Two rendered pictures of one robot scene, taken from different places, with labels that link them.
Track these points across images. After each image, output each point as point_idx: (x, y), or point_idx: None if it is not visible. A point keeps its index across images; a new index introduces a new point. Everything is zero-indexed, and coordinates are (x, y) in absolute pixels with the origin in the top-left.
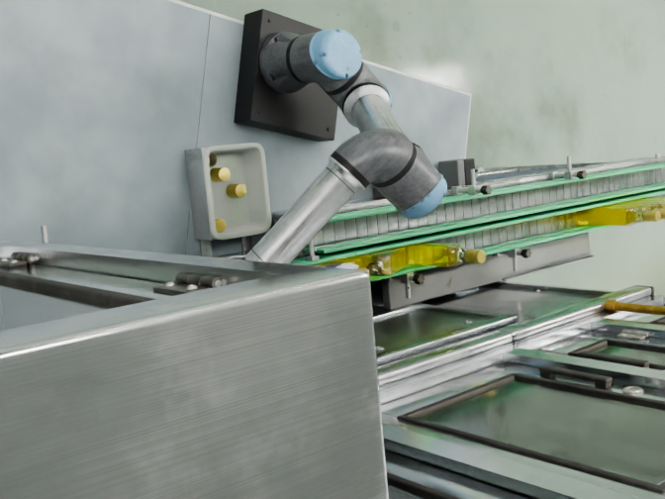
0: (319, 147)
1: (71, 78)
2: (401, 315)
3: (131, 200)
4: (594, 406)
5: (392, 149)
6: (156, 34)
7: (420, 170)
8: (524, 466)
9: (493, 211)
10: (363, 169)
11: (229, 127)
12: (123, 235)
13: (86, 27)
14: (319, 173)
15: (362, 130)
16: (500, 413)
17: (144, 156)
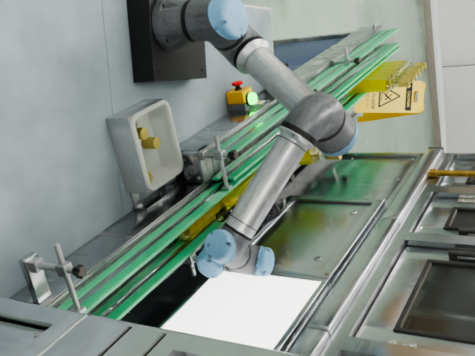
0: (190, 83)
1: (10, 82)
2: (290, 211)
3: (77, 177)
4: None
5: (333, 113)
6: (66, 19)
7: (348, 123)
8: None
9: None
10: (316, 135)
11: (131, 87)
12: (77, 209)
13: (10, 29)
14: (194, 105)
15: (266, 82)
16: (461, 307)
17: (79, 135)
